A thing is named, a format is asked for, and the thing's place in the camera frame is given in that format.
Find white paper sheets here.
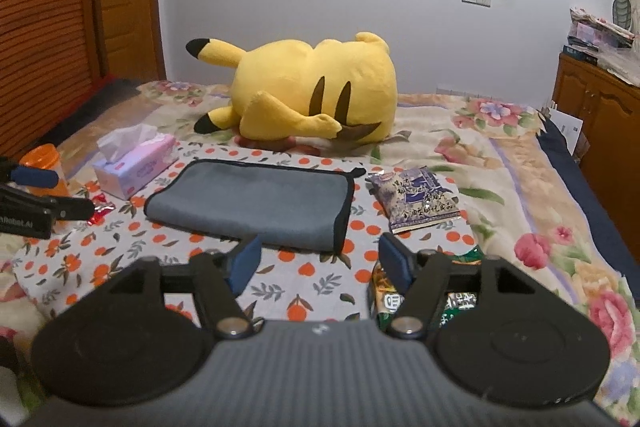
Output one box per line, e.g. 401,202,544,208
547,103,586,158

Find pink tissue box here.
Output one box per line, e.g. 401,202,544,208
92,124,179,201

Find stack of magazines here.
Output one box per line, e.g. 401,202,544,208
562,5,640,86

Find small red packet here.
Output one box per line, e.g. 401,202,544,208
87,194,116,226

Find green snack packet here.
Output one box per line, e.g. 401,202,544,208
367,244,485,334

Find wooden cabinet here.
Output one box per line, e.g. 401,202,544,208
550,52,640,254

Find slatted wooden wardrobe door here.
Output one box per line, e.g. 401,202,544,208
0,0,109,164

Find orange fruit print cloth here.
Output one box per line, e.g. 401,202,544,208
12,139,477,324

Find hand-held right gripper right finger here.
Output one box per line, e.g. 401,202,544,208
377,232,547,341

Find yellow plush toy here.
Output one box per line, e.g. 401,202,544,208
185,32,399,148

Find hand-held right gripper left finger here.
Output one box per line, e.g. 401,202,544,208
98,234,263,341

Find grey towel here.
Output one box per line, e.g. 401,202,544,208
144,158,367,254

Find purple snack packet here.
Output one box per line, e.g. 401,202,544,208
366,165,461,236

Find green hand fan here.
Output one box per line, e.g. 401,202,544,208
612,0,632,30

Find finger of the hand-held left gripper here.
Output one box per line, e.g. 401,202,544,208
0,158,59,192
0,184,96,222

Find orange plastic cup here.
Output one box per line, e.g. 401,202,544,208
19,144,72,234

